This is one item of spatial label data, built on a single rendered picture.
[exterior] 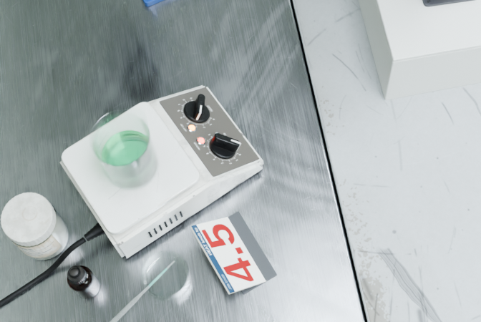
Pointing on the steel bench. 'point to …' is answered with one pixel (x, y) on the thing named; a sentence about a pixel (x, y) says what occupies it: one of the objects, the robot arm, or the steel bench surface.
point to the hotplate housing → (209, 188)
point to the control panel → (217, 118)
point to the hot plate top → (175, 157)
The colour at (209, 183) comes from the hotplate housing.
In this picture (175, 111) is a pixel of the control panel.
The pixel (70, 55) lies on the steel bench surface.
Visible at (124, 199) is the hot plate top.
